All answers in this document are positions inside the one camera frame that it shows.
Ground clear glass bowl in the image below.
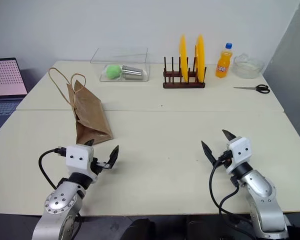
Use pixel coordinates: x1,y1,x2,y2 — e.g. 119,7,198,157
232,52,266,80

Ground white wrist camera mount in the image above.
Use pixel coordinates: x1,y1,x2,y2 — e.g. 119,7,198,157
65,144,101,180
224,136,252,176

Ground dark wooden plate rack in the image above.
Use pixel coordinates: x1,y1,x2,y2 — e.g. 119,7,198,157
162,56,206,90

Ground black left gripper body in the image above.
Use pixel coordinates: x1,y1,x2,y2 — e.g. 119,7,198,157
89,158,112,176

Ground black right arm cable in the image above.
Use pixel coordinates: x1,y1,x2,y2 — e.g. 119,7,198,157
208,151,260,240

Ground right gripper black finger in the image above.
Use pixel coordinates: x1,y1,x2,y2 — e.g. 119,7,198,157
221,129,237,143
201,140,219,166

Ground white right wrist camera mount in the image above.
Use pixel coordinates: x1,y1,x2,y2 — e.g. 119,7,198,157
224,136,252,176

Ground orange soda bottle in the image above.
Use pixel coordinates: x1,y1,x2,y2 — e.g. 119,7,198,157
215,42,234,79

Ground open laptop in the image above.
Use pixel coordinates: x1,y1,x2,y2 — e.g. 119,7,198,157
0,57,29,134

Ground metal cup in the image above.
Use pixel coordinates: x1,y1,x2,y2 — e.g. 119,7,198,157
120,64,144,77

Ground green fuzzy ball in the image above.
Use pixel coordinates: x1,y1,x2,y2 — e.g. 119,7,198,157
105,64,122,81

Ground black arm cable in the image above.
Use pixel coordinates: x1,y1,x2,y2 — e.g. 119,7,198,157
208,151,260,240
38,145,67,191

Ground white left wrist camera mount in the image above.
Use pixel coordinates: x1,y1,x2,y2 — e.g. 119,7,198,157
65,144,101,180

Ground brown paper bag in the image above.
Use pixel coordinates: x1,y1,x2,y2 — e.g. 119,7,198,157
48,67,114,146

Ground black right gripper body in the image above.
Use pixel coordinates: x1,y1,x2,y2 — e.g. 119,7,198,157
215,149,234,168

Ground clear plastic box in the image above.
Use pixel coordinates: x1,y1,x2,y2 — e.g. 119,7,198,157
90,47,151,83

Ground black handled scissors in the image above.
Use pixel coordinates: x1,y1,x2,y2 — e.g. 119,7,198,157
233,83,271,95

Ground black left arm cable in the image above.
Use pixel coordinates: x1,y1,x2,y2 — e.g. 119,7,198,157
38,145,67,191

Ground yellow plate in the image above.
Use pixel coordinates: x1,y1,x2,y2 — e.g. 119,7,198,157
194,33,206,84
178,33,190,83

